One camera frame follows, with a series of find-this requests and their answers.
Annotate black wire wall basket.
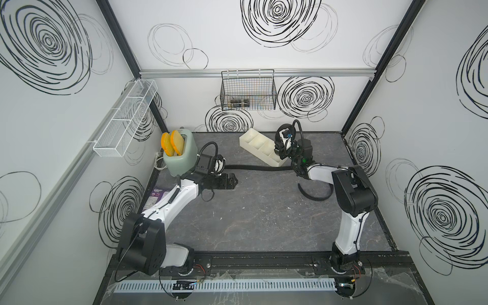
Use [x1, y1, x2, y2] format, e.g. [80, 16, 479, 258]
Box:
[219, 69, 278, 111]

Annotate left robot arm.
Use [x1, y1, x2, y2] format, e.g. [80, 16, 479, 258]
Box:
[117, 154, 238, 275]

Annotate right toast slice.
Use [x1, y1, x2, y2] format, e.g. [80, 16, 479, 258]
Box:
[170, 130, 185, 156]

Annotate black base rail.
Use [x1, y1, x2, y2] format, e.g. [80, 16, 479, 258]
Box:
[108, 250, 414, 276]

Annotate cream compartment storage tray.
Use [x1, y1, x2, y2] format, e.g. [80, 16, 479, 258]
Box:
[239, 128, 285, 167]

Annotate mint green toaster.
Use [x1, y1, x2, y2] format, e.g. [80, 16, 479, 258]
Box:
[163, 128, 198, 177]

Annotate purple snack packet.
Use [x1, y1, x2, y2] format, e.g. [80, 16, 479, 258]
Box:
[148, 187, 172, 203]

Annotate grey slotted cable duct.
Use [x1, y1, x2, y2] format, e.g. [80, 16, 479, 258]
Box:
[113, 278, 337, 294]

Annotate items in wire basket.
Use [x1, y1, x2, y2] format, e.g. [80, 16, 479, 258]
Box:
[227, 99, 250, 109]

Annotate toast slice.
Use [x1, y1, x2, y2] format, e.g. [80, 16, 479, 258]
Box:
[161, 132, 175, 156]
[170, 130, 185, 156]

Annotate left toast slice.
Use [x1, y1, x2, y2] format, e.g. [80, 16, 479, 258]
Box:
[161, 132, 175, 156]

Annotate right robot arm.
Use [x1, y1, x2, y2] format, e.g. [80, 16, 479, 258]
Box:
[274, 120, 378, 274]

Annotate white wire wall shelf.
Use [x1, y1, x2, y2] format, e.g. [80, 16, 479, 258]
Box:
[93, 79, 158, 158]

